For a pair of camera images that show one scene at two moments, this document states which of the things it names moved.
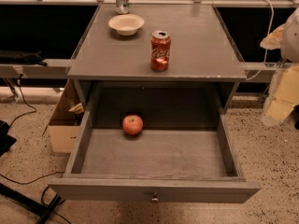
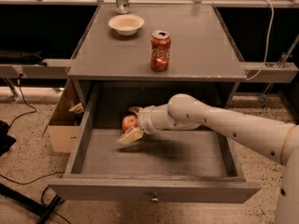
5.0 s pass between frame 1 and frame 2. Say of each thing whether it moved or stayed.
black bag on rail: stayed
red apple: stayed
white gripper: moved
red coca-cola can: stayed
